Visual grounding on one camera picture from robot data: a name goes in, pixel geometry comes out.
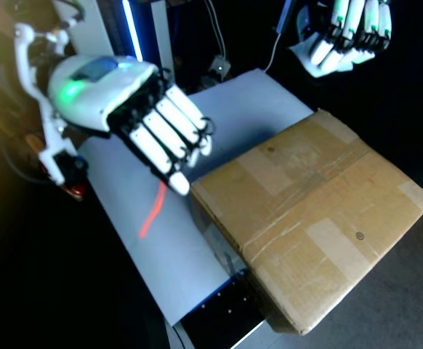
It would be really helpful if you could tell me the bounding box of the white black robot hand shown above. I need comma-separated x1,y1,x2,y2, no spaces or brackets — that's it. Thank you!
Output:
294,0,394,73
47,54,217,197

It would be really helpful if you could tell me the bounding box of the brown cardboard box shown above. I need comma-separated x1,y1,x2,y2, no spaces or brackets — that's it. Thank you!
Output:
190,108,423,336

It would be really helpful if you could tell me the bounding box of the white cable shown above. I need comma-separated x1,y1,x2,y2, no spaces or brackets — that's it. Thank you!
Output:
264,31,284,73
203,0,227,59

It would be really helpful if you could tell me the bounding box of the white robot body column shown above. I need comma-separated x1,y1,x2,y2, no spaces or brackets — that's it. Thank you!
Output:
65,0,174,83

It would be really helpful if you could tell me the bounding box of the red round button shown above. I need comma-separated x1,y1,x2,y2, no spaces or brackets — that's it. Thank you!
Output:
63,182,88,200

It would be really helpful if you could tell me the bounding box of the black perforated table plate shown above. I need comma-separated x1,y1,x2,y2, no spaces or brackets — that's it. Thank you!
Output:
174,268,271,347

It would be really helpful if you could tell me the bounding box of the grey plug adapter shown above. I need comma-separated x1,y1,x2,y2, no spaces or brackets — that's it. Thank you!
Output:
209,54,233,80

